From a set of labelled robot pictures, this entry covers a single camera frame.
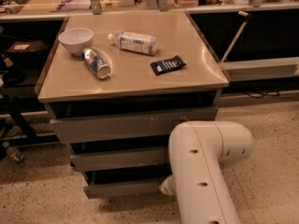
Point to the grey bottom drawer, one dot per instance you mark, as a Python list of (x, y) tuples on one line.
[(125, 181)]

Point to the grey drawer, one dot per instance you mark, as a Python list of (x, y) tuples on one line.
[(120, 153), (125, 181), (131, 117)]

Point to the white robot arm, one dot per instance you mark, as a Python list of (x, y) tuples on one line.
[(197, 151)]

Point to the grey top drawer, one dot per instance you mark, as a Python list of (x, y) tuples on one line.
[(131, 117)]

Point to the grey drawer cabinet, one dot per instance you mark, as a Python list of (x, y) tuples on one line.
[(67, 80)]

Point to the grey middle drawer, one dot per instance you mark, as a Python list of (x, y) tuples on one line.
[(120, 153)]

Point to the dark blue snack packet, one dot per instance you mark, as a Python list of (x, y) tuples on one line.
[(167, 65)]

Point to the blue silver drink can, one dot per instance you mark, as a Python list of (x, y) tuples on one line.
[(95, 63)]

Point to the clear plastic water bottle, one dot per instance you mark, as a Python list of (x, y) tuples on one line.
[(140, 43)]

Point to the white bowl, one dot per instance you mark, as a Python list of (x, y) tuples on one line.
[(75, 40)]

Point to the black bag on shelf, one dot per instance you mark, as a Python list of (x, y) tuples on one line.
[(33, 50)]

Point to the plastic bottle on floor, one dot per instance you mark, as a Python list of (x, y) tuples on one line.
[(13, 152)]

